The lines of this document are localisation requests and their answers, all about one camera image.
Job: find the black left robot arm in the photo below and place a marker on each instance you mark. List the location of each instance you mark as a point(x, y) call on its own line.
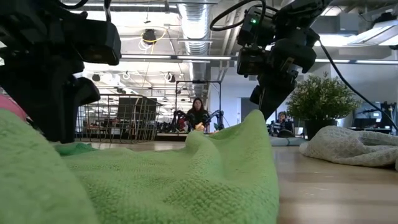
point(18, 18)

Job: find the black ceiling device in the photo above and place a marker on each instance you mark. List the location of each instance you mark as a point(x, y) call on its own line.
point(149, 35)

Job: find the black metal frame stand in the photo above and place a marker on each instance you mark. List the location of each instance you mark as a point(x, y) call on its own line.
point(199, 82)

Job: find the light blue microfiber towel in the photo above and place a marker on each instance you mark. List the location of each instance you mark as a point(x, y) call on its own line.
point(287, 141)

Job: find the silver ventilation duct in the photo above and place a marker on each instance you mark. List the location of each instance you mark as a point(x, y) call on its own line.
point(196, 25)

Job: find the black curved object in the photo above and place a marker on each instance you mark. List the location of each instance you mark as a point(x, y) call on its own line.
point(285, 133)

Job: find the person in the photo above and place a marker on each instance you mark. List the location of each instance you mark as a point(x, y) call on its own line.
point(282, 121)
point(198, 115)

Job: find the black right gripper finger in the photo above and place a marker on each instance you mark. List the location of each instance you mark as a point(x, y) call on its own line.
point(275, 93)

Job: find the distant dark monitor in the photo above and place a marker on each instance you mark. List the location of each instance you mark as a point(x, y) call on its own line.
point(135, 107)

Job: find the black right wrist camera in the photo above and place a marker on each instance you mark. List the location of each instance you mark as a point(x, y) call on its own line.
point(253, 62)

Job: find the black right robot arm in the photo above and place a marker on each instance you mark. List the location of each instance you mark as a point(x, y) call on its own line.
point(298, 15)

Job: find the green microfiber towel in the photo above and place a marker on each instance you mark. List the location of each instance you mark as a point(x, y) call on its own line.
point(140, 180)

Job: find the pink microfiber towel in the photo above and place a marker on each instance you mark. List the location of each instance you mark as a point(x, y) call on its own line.
point(11, 105)

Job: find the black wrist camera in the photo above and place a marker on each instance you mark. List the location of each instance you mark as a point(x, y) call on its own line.
point(253, 62)
point(98, 39)

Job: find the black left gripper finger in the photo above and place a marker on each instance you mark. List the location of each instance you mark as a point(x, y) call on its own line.
point(53, 109)

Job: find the artificial plant in black pot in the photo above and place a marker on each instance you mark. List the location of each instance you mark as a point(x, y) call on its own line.
point(320, 99)

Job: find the grey microfiber towel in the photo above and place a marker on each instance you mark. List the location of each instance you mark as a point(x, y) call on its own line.
point(351, 146)

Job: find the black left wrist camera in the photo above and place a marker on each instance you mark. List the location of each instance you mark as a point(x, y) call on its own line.
point(98, 39)

